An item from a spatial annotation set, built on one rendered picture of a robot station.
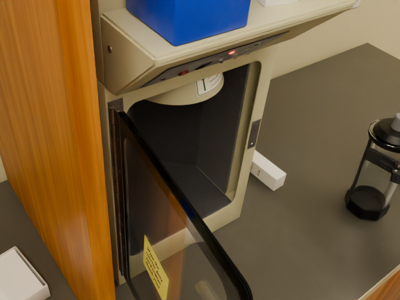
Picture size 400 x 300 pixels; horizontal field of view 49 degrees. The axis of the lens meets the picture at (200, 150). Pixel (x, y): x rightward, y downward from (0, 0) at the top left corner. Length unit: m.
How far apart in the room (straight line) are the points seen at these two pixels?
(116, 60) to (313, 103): 1.02
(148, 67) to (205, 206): 0.54
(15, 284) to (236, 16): 0.64
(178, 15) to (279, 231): 0.69
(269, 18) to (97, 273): 0.42
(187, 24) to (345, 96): 1.13
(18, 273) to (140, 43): 0.59
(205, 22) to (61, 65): 0.15
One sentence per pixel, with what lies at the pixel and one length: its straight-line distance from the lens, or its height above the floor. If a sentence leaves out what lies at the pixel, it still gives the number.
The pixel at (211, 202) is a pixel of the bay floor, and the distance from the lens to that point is 0.95.
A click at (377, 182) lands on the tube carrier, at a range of 1.05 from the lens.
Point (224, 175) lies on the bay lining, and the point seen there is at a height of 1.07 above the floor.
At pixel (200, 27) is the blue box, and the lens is 0.46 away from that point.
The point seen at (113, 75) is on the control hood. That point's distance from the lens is 0.53.
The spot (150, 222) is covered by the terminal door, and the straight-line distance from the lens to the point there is 0.57.
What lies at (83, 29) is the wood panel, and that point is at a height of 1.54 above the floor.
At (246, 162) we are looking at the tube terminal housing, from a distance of 0.89.
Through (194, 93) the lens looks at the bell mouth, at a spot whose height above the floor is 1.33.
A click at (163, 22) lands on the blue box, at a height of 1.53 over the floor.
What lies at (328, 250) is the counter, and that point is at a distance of 1.04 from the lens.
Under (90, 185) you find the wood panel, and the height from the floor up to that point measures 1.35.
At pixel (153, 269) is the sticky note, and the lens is 0.64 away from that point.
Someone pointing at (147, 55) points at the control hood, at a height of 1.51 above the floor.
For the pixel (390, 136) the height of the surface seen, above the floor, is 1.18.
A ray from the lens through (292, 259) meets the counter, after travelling 0.99.
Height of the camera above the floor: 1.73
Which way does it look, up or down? 42 degrees down
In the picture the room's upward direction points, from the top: 6 degrees clockwise
